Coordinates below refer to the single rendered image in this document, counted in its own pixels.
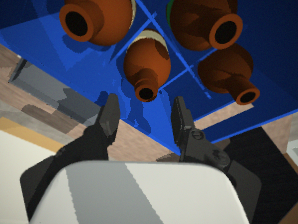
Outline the blue crate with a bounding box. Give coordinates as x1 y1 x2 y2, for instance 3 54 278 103
0 0 298 156

